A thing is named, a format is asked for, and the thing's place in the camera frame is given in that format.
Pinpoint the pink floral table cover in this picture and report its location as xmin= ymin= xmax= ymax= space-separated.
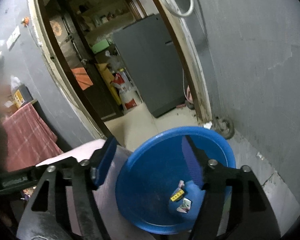
xmin=37 ymin=139 xmax=154 ymax=240

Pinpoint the red white rice sack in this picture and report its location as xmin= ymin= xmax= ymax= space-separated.
xmin=111 ymin=68 xmax=142 ymax=111

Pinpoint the yellow wrapper in basin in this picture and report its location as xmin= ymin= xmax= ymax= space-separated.
xmin=170 ymin=188 xmax=185 ymax=202

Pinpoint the pink checked cloth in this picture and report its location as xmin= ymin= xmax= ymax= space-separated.
xmin=2 ymin=103 xmax=63 ymax=172

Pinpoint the green box on shelf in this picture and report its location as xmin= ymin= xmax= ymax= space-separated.
xmin=91 ymin=39 xmax=110 ymax=54

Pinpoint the blue plastic basin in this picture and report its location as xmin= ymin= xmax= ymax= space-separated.
xmin=115 ymin=126 xmax=236 ymax=235

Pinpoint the orange cardboard box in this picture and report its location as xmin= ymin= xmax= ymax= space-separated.
xmin=71 ymin=67 xmax=93 ymax=90

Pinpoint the pink slipper on floor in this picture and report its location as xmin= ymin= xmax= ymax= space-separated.
xmin=185 ymin=86 xmax=193 ymax=104

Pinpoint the dark oil jug yellow label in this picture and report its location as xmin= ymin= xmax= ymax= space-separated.
xmin=10 ymin=75 xmax=33 ymax=108

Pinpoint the yellow bag by fridge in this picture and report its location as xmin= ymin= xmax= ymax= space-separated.
xmin=96 ymin=63 xmax=122 ymax=106

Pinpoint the white printed wrapper in basin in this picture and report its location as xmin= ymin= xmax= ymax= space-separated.
xmin=176 ymin=198 xmax=192 ymax=213

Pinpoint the grey refrigerator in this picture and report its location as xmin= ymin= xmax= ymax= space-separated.
xmin=113 ymin=14 xmax=185 ymax=118

